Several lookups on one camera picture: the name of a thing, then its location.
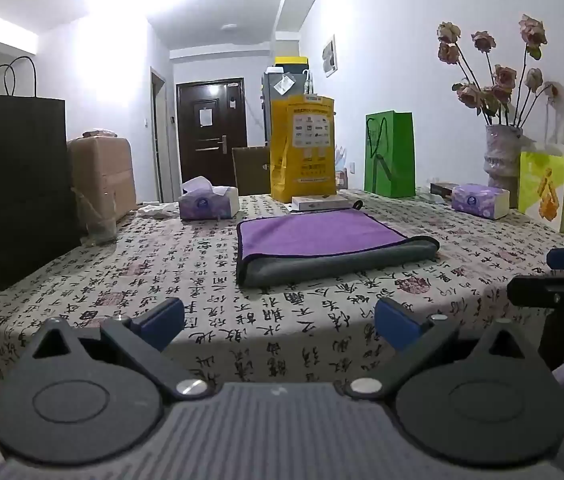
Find grey refrigerator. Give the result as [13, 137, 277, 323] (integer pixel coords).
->
[261, 70, 313, 166]

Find green paper bag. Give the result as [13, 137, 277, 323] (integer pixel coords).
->
[364, 111, 417, 199]

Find open purple tissue box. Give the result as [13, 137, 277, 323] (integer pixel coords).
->
[178, 176, 241, 221]

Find wall picture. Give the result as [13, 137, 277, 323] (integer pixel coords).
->
[322, 34, 339, 79]

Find wrapped flower vase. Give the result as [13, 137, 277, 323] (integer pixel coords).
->
[484, 124, 537, 210]

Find purple tissue pack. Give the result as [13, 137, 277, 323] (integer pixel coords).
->
[451, 183, 510, 219]

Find taped cardboard box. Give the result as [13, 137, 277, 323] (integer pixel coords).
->
[67, 129, 138, 226]

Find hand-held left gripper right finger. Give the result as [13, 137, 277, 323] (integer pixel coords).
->
[336, 297, 554, 400]

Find brown cardboard box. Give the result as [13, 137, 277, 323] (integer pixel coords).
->
[232, 146, 271, 196]

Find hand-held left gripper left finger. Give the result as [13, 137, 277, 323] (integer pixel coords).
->
[21, 298, 211, 402]

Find dark brown door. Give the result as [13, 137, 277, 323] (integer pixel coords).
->
[176, 78, 249, 197]

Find yellow printed bag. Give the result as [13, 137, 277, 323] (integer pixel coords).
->
[269, 93, 337, 203]

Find black paper bag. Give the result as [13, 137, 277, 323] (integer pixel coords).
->
[0, 56, 83, 291]

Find printed tablecloth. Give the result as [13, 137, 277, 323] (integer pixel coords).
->
[0, 187, 564, 396]

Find dried pink roses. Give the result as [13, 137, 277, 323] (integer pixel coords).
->
[436, 14, 562, 128]

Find purple and grey towel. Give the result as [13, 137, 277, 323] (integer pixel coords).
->
[235, 201, 441, 289]

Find flat white box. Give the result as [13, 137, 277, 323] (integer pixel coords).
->
[291, 195, 353, 213]

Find crumpled white tissue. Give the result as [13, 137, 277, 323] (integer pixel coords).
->
[135, 201, 179, 219]

